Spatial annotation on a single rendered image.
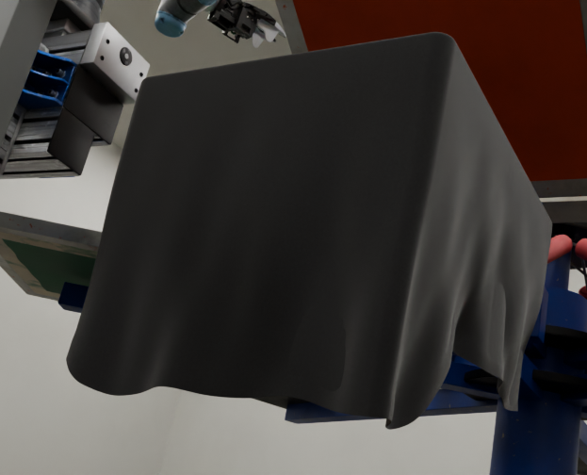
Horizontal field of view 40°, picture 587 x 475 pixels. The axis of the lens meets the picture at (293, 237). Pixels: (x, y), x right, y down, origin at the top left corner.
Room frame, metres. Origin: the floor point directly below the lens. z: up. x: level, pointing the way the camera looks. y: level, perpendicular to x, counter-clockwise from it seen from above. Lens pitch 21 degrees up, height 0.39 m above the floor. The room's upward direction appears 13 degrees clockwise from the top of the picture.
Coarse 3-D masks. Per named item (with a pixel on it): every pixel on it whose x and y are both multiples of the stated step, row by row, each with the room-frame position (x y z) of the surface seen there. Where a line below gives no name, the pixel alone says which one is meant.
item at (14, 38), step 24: (0, 0) 0.69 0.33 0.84; (24, 0) 0.67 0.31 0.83; (48, 0) 0.69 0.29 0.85; (0, 24) 0.68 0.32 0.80; (24, 24) 0.68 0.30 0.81; (0, 48) 0.67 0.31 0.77; (24, 48) 0.69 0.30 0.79; (0, 72) 0.68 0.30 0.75; (24, 72) 0.70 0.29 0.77; (0, 96) 0.68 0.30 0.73; (0, 120) 0.69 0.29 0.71; (0, 144) 0.70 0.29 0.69
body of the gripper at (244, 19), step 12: (216, 12) 1.72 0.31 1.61; (228, 12) 1.74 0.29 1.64; (240, 12) 1.74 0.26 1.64; (252, 12) 1.75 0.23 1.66; (216, 24) 1.76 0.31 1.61; (228, 24) 1.76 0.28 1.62; (240, 24) 1.74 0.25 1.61; (252, 24) 1.76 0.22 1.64; (228, 36) 1.81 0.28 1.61; (240, 36) 1.80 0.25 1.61; (252, 36) 1.77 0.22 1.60
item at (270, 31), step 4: (260, 20) 1.77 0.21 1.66; (264, 20) 1.77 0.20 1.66; (260, 24) 1.78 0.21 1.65; (264, 24) 1.78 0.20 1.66; (268, 24) 1.78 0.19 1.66; (276, 24) 1.78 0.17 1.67; (260, 28) 1.78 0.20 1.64; (264, 28) 1.78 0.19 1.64; (268, 28) 1.79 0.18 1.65; (272, 28) 1.79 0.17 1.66; (276, 28) 1.79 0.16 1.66; (280, 28) 1.80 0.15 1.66; (264, 32) 1.79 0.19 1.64; (268, 32) 1.79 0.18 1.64; (272, 32) 1.79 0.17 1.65; (276, 32) 1.80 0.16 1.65; (280, 32) 1.81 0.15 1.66; (284, 32) 1.81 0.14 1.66; (268, 36) 1.79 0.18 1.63; (272, 36) 1.80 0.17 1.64; (284, 36) 1.82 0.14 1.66; (268, 40) 1.80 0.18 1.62; (272, 40) 1.80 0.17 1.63
